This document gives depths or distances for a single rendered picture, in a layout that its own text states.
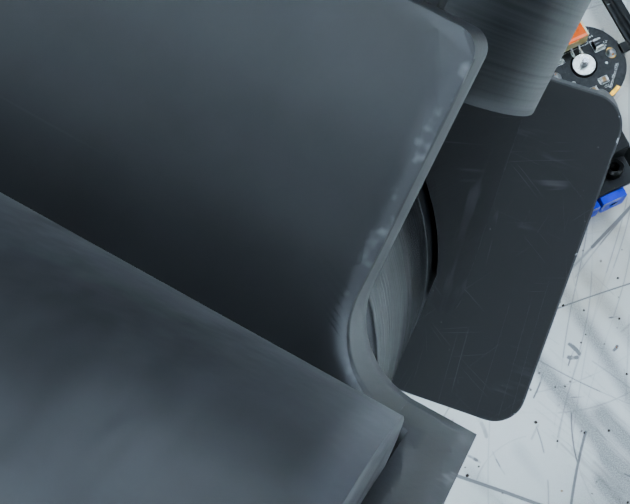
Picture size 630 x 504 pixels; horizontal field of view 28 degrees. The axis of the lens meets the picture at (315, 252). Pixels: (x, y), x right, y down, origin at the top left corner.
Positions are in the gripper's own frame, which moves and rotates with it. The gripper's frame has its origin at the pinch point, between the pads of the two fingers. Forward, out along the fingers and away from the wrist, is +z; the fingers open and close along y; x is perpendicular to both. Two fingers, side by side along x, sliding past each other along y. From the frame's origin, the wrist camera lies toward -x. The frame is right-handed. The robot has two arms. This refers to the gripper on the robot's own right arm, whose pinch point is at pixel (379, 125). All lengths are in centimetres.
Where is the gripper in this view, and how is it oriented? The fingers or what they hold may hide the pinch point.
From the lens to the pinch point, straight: 32.5
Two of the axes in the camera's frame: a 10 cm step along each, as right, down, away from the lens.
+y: -9.4, -3.2, 1.2
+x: -2.8, 9.2, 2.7
